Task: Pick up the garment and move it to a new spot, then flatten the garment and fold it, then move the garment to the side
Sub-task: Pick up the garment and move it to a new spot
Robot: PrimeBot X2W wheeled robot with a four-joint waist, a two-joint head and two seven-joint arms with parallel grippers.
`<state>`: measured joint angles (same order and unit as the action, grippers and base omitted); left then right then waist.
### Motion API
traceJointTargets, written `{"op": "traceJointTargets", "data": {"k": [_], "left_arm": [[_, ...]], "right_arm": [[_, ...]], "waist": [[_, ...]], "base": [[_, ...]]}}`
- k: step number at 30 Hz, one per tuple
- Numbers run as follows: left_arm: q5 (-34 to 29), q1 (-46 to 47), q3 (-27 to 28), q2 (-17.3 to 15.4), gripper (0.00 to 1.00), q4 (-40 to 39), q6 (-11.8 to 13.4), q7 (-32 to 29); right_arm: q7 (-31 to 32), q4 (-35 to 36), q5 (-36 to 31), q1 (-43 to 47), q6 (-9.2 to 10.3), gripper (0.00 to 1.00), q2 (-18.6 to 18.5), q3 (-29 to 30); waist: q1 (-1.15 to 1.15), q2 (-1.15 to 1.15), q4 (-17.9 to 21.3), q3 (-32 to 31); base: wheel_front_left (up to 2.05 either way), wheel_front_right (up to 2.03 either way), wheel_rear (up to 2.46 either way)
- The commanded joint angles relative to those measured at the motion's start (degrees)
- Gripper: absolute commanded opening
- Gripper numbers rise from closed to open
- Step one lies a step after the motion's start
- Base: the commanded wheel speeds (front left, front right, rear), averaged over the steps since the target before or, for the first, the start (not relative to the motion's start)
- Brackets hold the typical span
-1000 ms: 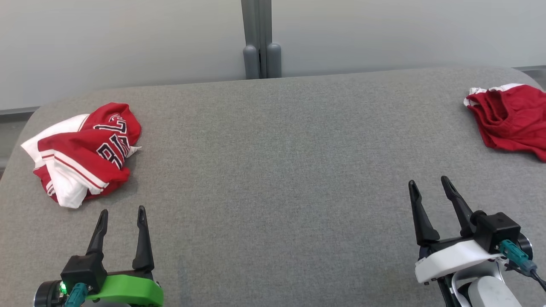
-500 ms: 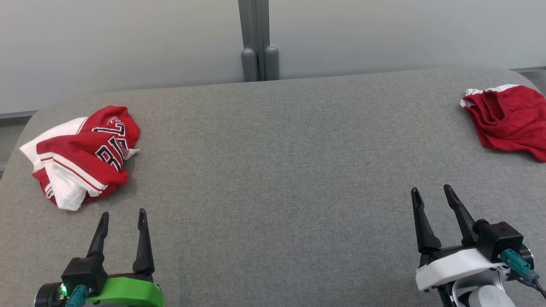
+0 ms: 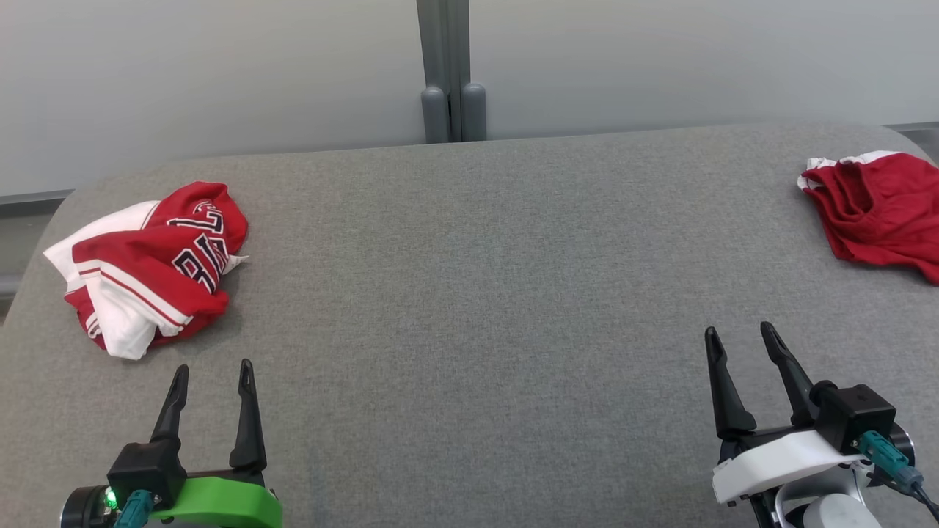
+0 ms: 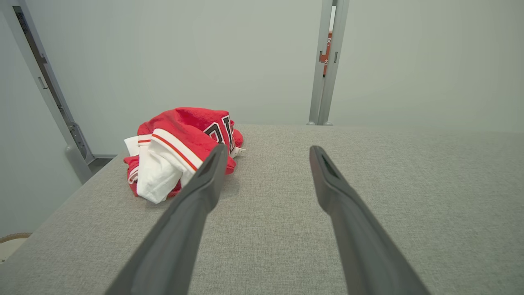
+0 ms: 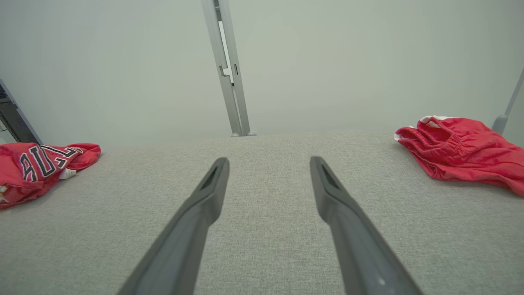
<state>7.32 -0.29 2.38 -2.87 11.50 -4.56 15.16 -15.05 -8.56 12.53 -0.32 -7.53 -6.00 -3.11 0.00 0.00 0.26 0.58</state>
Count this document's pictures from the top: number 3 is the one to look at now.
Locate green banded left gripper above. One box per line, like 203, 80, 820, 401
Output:
150, 359, 284, 528

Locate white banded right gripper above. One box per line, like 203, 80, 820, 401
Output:
704, 320, 867, 506

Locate red white basketball jersey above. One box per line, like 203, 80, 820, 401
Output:
43, 181, 250, 361

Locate red white-trimmed basketball shorts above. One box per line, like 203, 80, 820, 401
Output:
797, 150, 939, 286

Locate grey double partition post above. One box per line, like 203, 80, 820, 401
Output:
416, 0, 488, 144

